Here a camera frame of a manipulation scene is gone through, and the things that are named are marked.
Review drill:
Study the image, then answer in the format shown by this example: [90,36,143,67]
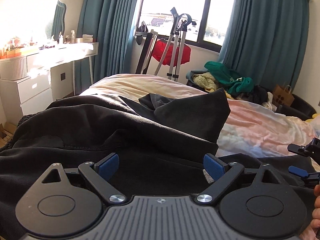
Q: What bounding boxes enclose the black pants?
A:
[0,87,318,240]

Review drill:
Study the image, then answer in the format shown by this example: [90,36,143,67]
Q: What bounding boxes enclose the orange storage box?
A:
[0,36,41,60]

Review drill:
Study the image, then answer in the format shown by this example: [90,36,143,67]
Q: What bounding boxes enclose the white tissue box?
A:
[75,34,94,44]

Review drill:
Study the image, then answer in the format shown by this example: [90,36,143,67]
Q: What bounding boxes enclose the red garment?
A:
[152,38,192,66]

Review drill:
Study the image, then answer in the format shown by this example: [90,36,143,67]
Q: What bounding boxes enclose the brown paper bag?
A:
[272,85,295,107]

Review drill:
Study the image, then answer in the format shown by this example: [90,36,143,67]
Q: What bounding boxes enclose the black framed window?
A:
[136,0,238,53]

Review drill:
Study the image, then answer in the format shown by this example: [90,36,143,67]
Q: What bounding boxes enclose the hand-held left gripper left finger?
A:
[41,153,127,205]

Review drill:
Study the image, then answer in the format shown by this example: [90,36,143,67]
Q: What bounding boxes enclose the garment steamer stand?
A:
[153,7,198,82]

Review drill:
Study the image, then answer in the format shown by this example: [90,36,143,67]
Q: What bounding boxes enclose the open cardboard box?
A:
[0,121,17,146]

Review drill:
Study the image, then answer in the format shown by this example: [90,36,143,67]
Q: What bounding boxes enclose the row of cosmetic bottles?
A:
[51,30,76,45]

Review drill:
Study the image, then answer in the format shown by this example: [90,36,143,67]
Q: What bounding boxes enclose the white cloth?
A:
[264,91,277,111]

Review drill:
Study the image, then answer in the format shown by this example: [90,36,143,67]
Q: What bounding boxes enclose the pastel pillow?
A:
[304,112,320,126]

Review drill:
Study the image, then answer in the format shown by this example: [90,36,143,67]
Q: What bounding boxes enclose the white ironing board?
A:
[135,29,159,75]

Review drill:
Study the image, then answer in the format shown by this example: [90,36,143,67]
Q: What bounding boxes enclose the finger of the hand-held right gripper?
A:
[287,138,320,157]
[288,165,320,188]

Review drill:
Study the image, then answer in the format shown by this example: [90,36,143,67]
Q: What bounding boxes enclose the black clothing pile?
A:
[239,85,270,105]

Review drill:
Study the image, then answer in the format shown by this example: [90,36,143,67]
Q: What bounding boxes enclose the pastel bed sheet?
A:
[80,74,320,240]

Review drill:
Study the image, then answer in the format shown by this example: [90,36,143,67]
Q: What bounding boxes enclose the yellow knit clothing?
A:
[193,72,217,92]

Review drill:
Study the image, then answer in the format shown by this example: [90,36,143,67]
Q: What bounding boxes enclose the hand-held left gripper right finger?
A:
[196,153,282,203]

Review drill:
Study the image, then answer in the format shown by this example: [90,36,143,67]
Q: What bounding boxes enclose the pile of clothes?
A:
[186,70,316,120]

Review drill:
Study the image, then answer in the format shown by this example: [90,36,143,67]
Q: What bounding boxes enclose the person's right hand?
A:
[311,184,320,231]

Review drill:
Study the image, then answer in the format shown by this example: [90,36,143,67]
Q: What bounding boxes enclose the white vanity desk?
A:
[25,42,99,96]

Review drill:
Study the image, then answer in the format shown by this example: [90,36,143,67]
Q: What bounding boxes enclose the white ribbed container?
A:
[0,56,28,81]

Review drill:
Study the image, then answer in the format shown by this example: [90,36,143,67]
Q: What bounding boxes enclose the wavy framed mirror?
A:
[51,0,68,40]

